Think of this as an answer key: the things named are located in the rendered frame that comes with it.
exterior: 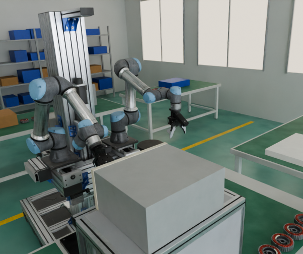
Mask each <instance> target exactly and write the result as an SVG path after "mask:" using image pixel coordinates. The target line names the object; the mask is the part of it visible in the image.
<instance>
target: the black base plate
mask: <svg viewBox="0 0 303 254"><path fill-rule="evenodd" d="M59 241H60V243H61V245H62V246H63V247H64V249H65V250H66V251H67V253H68V254H80V253H79V246H78V240H77V234H76V232H74V233H72V234H70V235H68V236H66V237H64V238H62V239H60V240H59Z"/></svg>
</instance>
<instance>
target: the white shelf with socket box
mask: <svg viewBox="0 0 303 254"><path fill-rule="evenodd" d="M265 155H268V156H271V157H274V158H277V159H280V160H283V161H286V162H289V163H293V164H296V165H299V166H302V167H303V135H302V134H298V133H295V134H293V135H291V136H289V137H288V138H286V139H284V140H282V141H280V142H278V143H276V144H274V145H272V146H270V147H269V148H267V149H265Z"/></svg>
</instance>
